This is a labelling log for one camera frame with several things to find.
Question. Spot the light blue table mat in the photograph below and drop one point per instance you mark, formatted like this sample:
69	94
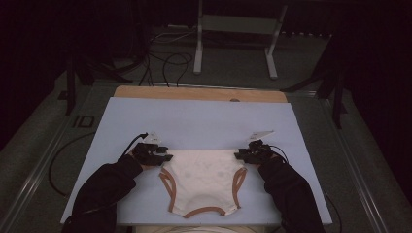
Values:
194	123

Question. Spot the metal floor rail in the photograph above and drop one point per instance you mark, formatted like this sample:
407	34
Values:
353	168
35	174

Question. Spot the black metal stand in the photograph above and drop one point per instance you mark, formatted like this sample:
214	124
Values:
70	87
337	97

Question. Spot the white metal stand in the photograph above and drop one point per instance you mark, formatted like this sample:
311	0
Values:
239	24

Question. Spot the person's right hand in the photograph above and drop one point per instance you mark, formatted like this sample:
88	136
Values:
264	164

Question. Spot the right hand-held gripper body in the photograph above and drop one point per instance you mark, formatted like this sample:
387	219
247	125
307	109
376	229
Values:
259	152

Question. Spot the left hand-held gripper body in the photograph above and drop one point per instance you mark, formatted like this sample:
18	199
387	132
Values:
145	153

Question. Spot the person's left hand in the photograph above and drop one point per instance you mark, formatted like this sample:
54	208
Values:
142	166

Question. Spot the black square floor frame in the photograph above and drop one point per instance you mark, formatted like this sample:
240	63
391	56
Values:
75	121

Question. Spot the cream baby bodysuit brown trim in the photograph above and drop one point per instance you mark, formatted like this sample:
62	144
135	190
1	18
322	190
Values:
204	181

